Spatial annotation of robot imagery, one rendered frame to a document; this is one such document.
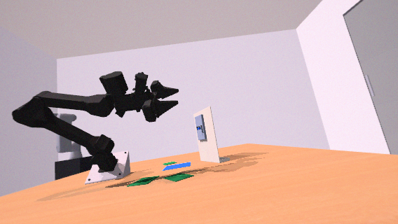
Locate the blue flat square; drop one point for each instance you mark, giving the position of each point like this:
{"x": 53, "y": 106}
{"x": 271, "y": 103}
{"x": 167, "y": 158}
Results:
{"x": 187, "y": 164}

